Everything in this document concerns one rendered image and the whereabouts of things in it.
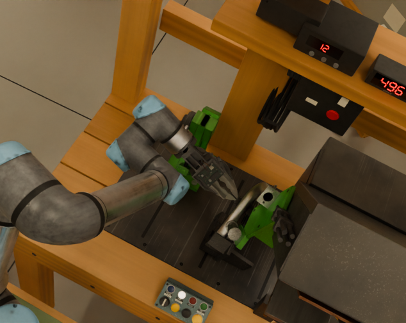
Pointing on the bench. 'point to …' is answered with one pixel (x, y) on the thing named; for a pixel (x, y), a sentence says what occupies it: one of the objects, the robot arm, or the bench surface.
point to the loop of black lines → (268, 115)
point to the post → (136, 47)
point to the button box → (184, 301)
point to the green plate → (261, 213)
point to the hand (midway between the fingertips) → (232, 194)
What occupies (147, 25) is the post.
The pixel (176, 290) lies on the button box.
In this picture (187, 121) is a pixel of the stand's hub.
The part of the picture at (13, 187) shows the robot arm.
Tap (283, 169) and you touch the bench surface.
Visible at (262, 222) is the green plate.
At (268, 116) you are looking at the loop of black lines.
